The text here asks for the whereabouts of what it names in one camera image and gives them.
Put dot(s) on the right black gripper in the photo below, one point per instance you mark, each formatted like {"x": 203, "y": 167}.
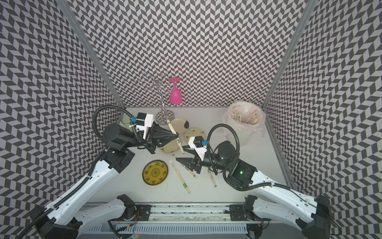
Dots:
{"x": 193, "y": 163}

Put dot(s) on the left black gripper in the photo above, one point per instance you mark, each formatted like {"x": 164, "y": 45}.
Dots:
{"x": 150, "y": 143}

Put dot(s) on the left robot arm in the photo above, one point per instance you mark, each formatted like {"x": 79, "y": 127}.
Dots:
{"x": 62, "y": 218}

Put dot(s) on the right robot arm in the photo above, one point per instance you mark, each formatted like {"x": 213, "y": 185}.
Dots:
{"x": 274, "y": 201}

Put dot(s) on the wrapped chopsticks green label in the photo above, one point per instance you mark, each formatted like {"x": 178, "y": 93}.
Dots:
{"x": 180, "y": 177}

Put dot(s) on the cream plate front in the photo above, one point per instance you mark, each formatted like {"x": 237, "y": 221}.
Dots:
{"x": 169, "y": 150}

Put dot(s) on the metal glass holder stand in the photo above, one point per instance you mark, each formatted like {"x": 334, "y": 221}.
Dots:
{"x": 156, "y": 84}

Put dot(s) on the cream plate with black spot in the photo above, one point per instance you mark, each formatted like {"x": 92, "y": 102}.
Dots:
{"x": 180, "y": 125}

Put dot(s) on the cream plate right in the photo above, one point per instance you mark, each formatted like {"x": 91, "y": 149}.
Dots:
{"x": 194, "y": 131}

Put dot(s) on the yellow green patterned plate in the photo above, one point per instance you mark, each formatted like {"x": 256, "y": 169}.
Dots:
{"x": 155, "y": 172}

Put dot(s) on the green transparent plastic cup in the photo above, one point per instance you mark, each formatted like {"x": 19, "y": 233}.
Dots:
{"x": 125, "y": 120}

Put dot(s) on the pink plastic wine glass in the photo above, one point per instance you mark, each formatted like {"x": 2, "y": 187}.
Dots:
{"x": 175, "y": 96}

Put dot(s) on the white trash bucket with bag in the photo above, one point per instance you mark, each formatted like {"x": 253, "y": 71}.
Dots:
{"x": 247, "y": 120}

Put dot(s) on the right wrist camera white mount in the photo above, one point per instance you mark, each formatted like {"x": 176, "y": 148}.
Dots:
{"x": 197, "y": 144}

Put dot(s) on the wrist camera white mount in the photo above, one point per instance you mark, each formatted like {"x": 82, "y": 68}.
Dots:
{"x": 197, "y": 144}
{"x": 142, "y": 123}

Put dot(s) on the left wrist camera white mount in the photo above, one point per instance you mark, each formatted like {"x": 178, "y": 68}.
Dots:
{"x": 142, "y": 123}

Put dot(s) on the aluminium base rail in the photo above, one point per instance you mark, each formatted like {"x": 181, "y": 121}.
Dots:
{"x": 192, "y": 219}

